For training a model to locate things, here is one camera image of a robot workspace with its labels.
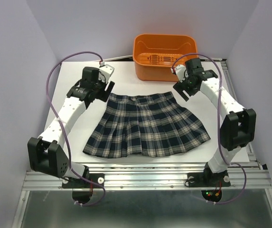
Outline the navy plaid pleated skirt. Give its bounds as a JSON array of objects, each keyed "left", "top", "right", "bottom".
[{"left": 83, "top": 92, "right": 210, "bottom": 159}]

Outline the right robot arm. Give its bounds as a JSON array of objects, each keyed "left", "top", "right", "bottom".
[{"left": 171, "top": 58, "right": 256, "bottom": 187}]

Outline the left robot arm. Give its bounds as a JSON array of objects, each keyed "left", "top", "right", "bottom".
[{"left": 27, "top": 65, "right": 115, "bottom": 187}]

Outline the orange plastic basket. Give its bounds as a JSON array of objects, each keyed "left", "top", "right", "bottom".
[{"left": 132, "top": 34, "right": 197, "bottom": 82}]

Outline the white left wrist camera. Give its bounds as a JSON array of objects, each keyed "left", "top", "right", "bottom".
[{"left": 99, "top": 64, "right": 114, "bottom": 84}]

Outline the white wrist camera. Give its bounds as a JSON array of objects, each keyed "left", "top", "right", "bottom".
[
  {"left": 99, "top": 64, "right": 114, "bottom": 84},
  {"left": 171, "top": 65, "right": 187, "bottom": 82}
]

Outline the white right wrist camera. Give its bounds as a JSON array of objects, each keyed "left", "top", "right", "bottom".
[{"left": 171, "top": 65, "right": 187, "bottom": 82}]

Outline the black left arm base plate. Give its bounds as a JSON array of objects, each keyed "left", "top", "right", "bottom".
[{"left": 62, "top": 173, "right": 104, "bottom": 189}]

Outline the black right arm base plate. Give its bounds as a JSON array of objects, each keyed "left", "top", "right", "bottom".
[{"left": 184, "top": 172, "right": 231, "bottom": 188}]

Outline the aluminium table frame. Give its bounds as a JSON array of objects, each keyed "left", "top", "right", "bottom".
[{"left": 12, "top": 58, "right": 272, "bottom": 228}]

